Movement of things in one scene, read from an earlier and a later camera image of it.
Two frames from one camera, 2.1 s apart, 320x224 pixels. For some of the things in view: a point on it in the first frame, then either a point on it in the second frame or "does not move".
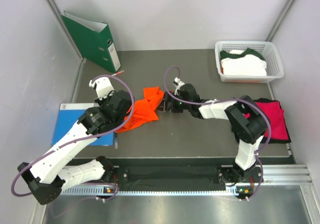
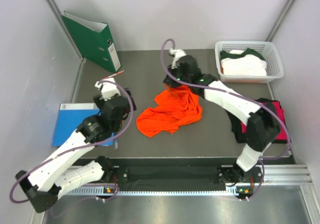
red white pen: [117, 73] does not move
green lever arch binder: [95, 41] does not move
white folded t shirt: [246, 65] does not move
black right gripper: [163, 107] -> [169, 81]
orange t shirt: [143, 112] -> [175, 107]
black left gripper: [101, 102] does not move
